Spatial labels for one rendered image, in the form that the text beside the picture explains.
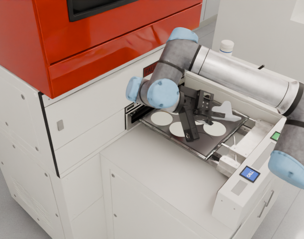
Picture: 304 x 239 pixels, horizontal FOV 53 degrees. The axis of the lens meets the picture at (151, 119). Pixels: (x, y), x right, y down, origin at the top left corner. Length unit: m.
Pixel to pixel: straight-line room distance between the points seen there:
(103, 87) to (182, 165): 0.46
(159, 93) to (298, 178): 0.39
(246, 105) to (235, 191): 0.55
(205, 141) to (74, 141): 0.54
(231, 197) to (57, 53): 0.70
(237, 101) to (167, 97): 0.80
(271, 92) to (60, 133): 0.72
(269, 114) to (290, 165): 0.70
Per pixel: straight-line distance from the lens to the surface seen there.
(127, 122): 1.38
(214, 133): 1.37
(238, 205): 1.06
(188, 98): 0.97
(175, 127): 1.37
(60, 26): 0.91
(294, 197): 2.50
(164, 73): 0.80
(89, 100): 1.16
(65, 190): 1.35
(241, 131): 1.52
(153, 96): 0.77
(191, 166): 1.32
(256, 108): 1.51
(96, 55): 1.03
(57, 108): 1.08
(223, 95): 1.56
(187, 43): 0.82
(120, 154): 1.35
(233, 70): 0.82
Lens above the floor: 1.78
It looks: 39 degrees down
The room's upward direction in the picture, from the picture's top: 3 degrees clockwise
